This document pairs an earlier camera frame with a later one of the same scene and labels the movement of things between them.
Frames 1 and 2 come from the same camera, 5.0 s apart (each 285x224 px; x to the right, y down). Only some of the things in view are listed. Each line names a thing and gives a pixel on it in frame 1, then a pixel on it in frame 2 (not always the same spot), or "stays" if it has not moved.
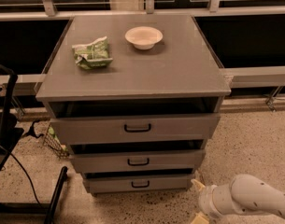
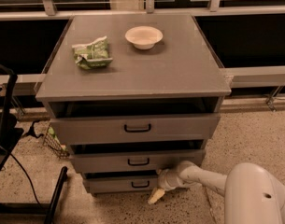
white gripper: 206,199 -> 164,180
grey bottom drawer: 138,183 stays
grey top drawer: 115,127 stays
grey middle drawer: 121,161 stays
